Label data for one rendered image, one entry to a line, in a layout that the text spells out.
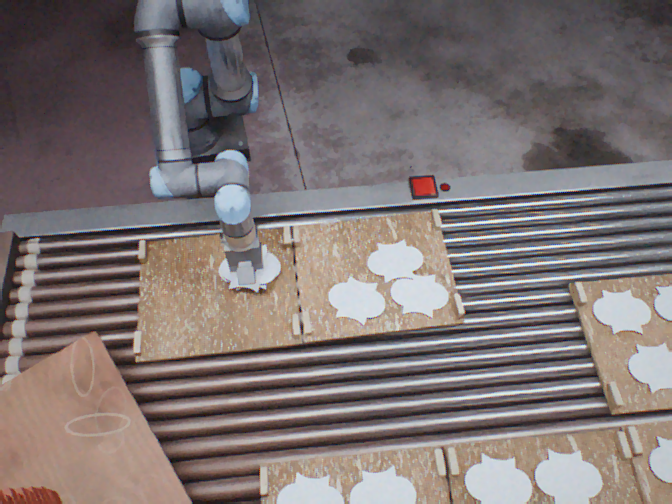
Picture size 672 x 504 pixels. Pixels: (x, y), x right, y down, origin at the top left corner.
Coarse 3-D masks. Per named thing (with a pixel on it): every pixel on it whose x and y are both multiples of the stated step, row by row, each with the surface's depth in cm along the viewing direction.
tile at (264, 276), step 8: (264, 256) 162; (224, 264) 161; (264, 264) 161; (272, 264) 161; (224, 272) 160; (232, 272) 160; (256, 272) 160; (264, 272) 160; (272, 272) 160; (232, 280) 158; (256, 280) 158; (264, 280) 158; (272, 280) 159; (232, 288) 157; (248, 288) 158; (256, 288) 157
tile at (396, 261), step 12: (384, 252) 165; (396, 252) 165; (408, 252) 165; (420, 252) 165; (372, 264) 164; (384, 264) 163; (396, 264) 163; (408, 264) 163; (420, 264) 163; (384, 276) 161; (396, 276) 161; (408, 276) 161
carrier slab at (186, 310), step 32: (160, 256) 166; (192, 256) 166; (224, 256) 166; (288, 256) 166; (160, 288) 161; (192, 288) 161; (224, 288) 161; (288, 288) 161; (160, 320) 156; (192, 320) 156; (224, 320) 156; (256, 320) 156; (288, 320) 156; (160, 352) 152; (192, 352) 152; (224, 352) 152
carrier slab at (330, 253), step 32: (320, 224) 171; (352, 224) 171; (384, 224) 171; (416, 224) 171; (320, 256) 166; (352, 256) 166; (320, 288) 161; (384, 288) 161; (448, 288) 161; (320, 320) 156; (352, 320) 156; (384, 320) 156; (416, 320) 156; (448, 320) 156
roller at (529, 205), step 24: (600, 192) 180; (624, 192) 179; (648, 192) 179; (336, 216) 175; (360, 216) 175; (456, 216) 177; (480, 216) 178; (48, 240) 171; (72, 240) 171; (96, 240) 171; (120, 240) 171
